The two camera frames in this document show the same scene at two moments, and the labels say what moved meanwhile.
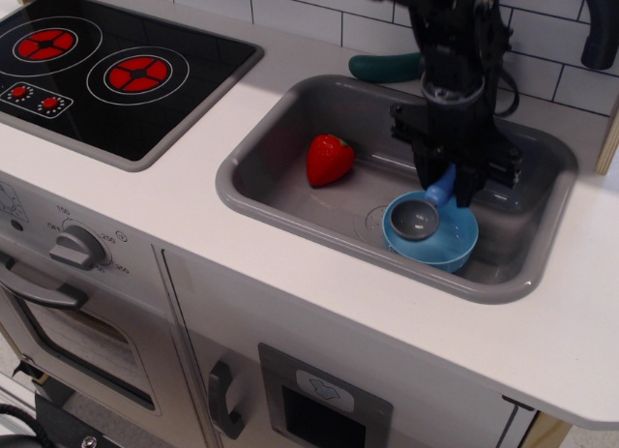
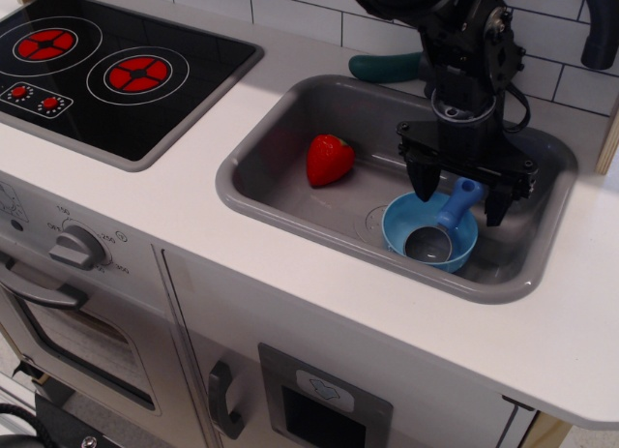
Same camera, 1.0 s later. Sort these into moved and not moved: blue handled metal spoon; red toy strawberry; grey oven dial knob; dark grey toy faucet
Moved: blue handled metal spoon
Not moved: grey oven dial knob; dark grey toy faucet; red toy strawberry
